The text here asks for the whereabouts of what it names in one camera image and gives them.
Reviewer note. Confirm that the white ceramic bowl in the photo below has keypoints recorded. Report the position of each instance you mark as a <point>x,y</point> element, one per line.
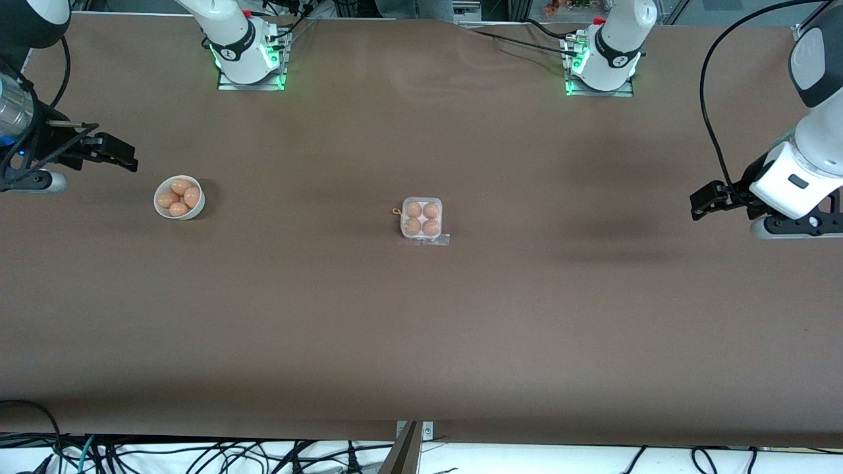
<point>191,214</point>

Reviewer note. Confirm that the clear plastic egg box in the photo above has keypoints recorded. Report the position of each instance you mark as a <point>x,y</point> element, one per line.
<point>422,218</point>

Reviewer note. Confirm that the small metal edge bracket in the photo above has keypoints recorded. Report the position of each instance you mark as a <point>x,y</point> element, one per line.
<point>428,431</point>

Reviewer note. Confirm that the clear tape strip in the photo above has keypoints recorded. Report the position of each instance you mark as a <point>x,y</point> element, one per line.
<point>444,240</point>

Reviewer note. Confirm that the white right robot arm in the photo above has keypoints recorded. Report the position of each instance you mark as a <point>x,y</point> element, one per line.
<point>237,39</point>

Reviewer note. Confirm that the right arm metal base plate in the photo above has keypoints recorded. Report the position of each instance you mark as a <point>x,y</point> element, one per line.
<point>227,82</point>

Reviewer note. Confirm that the aluminium profile rail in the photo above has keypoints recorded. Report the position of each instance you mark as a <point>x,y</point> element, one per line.
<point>800,33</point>

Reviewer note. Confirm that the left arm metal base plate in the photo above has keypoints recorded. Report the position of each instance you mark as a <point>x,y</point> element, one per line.
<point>625,91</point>

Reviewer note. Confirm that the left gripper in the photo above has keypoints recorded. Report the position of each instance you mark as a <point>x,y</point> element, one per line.
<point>738,195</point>

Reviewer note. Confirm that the dark slanted post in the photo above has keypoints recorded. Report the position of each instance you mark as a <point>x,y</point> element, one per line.
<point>402,457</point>

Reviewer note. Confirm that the brown egg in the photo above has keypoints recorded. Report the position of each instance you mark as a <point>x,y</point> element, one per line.
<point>178,209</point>
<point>431,210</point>
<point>192,197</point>
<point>412,227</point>
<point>168,199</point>
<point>431,228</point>
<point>180,186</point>
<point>413,210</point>

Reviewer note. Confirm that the brown table cover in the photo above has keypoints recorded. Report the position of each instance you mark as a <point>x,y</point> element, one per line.
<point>421,329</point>

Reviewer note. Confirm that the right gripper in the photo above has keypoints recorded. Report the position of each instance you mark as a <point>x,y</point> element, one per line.
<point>47,139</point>

